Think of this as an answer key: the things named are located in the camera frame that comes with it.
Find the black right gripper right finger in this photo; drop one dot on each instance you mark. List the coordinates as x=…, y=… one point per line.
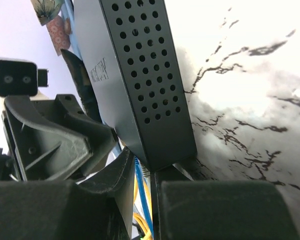
x=170, y=174

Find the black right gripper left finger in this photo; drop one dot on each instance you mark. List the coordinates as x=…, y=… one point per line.
x=113, y=188

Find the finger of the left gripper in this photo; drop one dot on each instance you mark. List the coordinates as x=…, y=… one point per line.
x=52, y=139
x=83, y=84

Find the black network switch box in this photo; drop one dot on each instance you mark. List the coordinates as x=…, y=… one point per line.
x=129, y=54

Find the floral paper cup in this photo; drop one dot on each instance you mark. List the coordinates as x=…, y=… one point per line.
x=48, y=14

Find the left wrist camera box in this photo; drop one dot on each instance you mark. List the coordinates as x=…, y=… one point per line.
x=21, y=78

